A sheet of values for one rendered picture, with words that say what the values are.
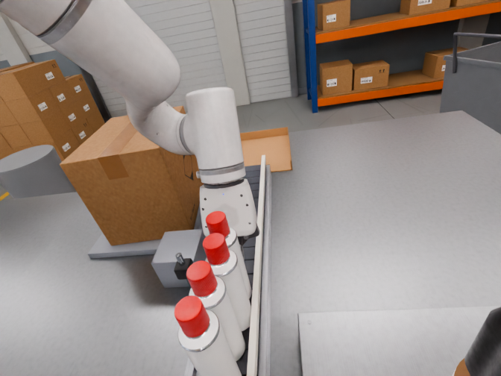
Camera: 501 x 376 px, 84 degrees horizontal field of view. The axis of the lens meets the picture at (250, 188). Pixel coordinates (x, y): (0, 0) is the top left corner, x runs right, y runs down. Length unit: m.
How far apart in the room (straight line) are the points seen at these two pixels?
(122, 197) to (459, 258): 0.78
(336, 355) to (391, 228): 0.37
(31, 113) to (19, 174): 1.32
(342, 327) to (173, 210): 0.47
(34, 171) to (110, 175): 1.97
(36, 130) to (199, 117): 3.54
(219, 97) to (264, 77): 4.02
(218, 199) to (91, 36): 0.30
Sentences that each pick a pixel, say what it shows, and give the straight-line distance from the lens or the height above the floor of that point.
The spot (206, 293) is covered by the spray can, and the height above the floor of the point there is 1.06.
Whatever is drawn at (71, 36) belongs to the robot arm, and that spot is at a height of 1.36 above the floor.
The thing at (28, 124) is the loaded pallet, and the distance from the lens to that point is 3.98.
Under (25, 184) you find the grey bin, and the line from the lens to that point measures 2.73.
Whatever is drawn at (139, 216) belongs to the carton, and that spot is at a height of 0.94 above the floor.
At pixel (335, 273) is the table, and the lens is 0.67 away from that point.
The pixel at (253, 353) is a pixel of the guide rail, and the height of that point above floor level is 0.91.
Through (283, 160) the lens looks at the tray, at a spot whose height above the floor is 0.83.
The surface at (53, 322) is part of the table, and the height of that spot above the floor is 0.83.
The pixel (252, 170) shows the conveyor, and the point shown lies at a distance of 0.94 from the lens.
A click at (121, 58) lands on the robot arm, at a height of 1.33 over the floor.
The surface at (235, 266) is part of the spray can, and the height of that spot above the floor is 1.04.
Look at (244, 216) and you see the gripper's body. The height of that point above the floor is 1.04.
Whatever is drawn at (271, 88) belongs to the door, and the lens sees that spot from 4.52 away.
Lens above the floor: 1.36
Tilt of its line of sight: 34 degrees down
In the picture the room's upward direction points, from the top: 12 degrees counter-clockwise
